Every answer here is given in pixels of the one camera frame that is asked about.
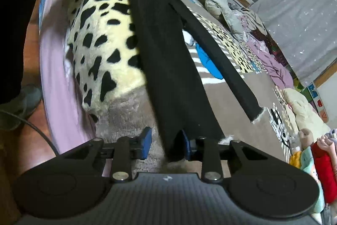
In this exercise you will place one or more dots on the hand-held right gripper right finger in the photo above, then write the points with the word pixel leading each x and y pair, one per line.
pixel 186 146

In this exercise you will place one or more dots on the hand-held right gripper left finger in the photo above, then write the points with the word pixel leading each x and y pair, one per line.
pixel 146 143

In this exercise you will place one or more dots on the black sweater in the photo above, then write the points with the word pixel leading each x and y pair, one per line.
pixel 163 69

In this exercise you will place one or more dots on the stack of colourful folded clothes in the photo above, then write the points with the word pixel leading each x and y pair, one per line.
pixel 323 169

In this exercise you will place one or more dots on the white crumpled clothes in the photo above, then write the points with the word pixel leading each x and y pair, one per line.
pixel 243 10

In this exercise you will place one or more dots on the cartoon mouse printed blanket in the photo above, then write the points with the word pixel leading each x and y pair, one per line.
pixel 110 37

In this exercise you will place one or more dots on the purple bed sheet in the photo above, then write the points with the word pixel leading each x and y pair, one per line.
pixel 55 82

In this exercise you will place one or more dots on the purple quilt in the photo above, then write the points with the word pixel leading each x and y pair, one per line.
pixel 273 66

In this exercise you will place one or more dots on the pale pink folded garment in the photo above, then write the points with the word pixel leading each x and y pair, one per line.
pixel 305 136

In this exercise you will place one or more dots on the cream quilt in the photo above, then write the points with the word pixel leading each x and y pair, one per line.
pixel 302 109

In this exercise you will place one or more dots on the grey slipper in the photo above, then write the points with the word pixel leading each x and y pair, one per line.
pixel 21 103

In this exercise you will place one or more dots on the dark red patterned quilt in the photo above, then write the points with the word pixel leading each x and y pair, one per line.
pixel 266 40

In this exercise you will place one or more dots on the colourful foam play mat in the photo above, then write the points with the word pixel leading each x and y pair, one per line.
pixel 314 93

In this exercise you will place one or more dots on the grey star curtain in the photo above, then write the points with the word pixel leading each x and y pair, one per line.
pixel 297 16

